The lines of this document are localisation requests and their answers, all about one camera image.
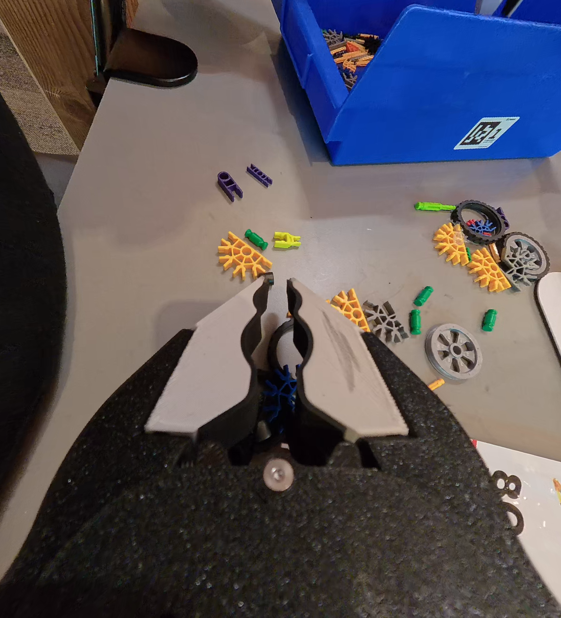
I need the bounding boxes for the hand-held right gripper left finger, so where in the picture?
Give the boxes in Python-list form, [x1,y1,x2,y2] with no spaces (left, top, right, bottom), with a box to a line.
[144,276,272,465]

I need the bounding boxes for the small black rubber tire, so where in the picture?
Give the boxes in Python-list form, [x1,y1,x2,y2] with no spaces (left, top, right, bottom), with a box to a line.
[452,199,510,245]

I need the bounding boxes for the grey snowflake connector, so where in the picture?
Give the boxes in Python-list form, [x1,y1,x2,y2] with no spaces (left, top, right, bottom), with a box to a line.
[502,241,537,290]

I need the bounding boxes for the purple ring clip connector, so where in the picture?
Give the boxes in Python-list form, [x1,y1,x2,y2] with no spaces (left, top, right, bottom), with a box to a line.
[217,171,244,202]

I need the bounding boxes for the grey spoked wheel hub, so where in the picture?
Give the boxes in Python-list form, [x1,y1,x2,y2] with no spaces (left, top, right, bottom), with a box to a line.
[425,323,484,381]

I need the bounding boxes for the grey wheel with tire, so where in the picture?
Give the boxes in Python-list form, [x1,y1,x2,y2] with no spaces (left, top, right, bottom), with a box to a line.
[498,232,551,288]

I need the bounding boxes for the blue plastic parts bin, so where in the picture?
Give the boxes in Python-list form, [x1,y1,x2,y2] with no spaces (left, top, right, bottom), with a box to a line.
[271,0,561,166]

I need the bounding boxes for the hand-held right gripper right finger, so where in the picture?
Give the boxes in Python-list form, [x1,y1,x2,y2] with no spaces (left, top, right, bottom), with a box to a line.
[286,278,410,465]

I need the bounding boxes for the pile of toy building pieces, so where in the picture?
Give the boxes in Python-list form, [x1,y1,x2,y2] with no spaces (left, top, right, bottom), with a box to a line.
[321,29,382,91]

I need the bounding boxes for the dark grey fan connector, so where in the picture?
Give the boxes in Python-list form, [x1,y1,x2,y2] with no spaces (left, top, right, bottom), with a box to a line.
[362,300,410,344]

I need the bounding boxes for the wooden partition panel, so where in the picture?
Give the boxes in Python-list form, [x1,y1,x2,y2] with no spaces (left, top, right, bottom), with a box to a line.
[0,0,138,150]

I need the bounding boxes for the black desk clamp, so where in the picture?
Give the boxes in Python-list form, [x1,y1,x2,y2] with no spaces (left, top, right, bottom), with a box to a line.
[104,26,199,89]

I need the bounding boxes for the printed toy set bag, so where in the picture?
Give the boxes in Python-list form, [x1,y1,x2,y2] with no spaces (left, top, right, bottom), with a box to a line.
[471,439,561,618]

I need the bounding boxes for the blue snowflake connector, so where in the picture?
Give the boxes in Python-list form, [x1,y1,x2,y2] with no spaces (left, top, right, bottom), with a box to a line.
[261,364,300,428]

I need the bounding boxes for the yellow fan connector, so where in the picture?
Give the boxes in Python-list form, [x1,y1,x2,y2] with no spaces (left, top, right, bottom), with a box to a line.
[432,222,472,266]
[329,288,372,333]
[218,232,273,282]
[467,248,513,294]

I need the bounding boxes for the large black rubber tire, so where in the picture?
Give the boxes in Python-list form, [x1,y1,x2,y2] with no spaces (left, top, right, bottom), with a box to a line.
[267,319,310,370]

